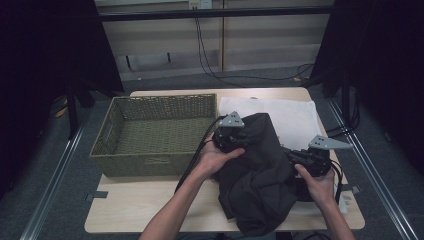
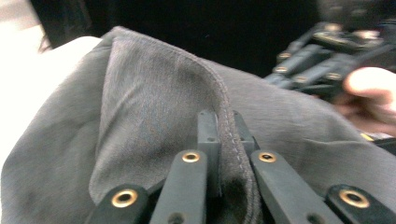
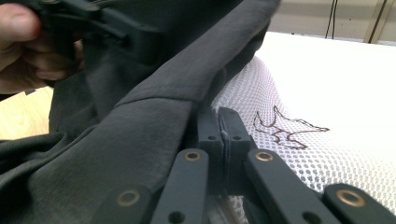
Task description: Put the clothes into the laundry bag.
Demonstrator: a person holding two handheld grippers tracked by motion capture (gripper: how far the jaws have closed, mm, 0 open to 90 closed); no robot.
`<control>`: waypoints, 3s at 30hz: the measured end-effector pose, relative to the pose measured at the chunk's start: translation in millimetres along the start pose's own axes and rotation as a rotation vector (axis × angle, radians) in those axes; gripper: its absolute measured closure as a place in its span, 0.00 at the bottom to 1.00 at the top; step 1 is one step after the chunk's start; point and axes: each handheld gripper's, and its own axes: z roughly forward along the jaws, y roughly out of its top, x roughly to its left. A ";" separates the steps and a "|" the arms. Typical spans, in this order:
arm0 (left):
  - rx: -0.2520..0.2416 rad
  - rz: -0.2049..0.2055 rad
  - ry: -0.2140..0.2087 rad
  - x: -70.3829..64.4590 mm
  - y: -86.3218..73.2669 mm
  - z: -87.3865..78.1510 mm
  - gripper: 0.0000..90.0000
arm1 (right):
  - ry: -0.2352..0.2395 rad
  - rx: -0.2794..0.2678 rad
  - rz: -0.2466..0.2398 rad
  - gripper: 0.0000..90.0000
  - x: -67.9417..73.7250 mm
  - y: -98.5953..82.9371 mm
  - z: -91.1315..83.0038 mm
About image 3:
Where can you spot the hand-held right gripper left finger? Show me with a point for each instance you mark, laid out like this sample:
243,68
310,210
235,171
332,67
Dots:
211,130

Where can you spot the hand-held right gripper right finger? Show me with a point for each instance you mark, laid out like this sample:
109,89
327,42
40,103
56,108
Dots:
236,130

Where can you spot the dark grey garment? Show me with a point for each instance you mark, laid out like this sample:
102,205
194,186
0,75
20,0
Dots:
124,140

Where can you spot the white mesh laundry bag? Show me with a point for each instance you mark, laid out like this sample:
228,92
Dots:
327,102

